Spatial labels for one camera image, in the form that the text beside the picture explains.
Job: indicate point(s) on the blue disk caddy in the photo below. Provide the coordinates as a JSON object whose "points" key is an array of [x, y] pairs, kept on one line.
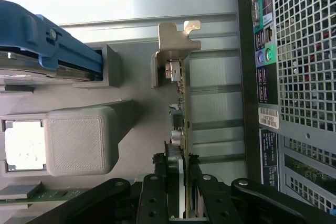
{"points": [[31, 30]]}

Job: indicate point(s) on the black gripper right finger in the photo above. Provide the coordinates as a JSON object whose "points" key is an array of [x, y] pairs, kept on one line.
{"points": [[212, 203]]}

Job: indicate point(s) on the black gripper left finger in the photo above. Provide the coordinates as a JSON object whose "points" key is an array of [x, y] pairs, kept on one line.
{"points": [[153, 203]]}

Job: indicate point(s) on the grey plastic parts rack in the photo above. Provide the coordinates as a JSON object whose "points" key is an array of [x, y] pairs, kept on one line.
{"points": [[78, 142]]}

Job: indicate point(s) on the open PC case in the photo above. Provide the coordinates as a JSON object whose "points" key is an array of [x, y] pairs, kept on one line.
{"points": [[302, 77]]}

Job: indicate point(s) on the silver hard disk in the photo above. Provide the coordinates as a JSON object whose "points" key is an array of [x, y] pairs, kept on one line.
{"points": [[65, 73]]}

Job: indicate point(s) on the silver CPU chip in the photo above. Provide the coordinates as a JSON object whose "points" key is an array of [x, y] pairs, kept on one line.
{"points": [[23, 145]]}

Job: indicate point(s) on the green RAM stick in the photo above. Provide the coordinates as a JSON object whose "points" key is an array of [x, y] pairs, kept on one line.
{"points": [[57, 194]]}

